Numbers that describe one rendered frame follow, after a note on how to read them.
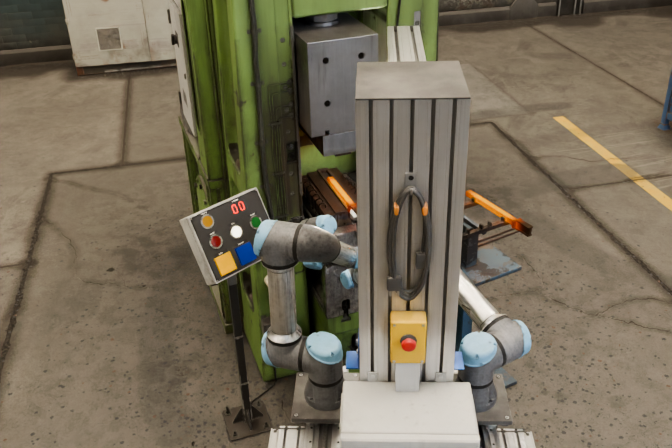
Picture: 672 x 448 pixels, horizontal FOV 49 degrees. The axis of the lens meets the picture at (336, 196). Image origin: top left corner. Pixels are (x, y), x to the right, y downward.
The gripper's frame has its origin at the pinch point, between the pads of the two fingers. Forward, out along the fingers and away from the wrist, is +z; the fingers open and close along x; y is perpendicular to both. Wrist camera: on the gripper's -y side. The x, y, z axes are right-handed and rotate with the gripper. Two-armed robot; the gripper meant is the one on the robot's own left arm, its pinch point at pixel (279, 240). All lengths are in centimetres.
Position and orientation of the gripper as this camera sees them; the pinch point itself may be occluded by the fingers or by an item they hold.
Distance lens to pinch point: 292.9
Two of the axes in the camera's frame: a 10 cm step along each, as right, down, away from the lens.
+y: -3.7, -9.2, -1.0
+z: -5.9, 1.6, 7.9
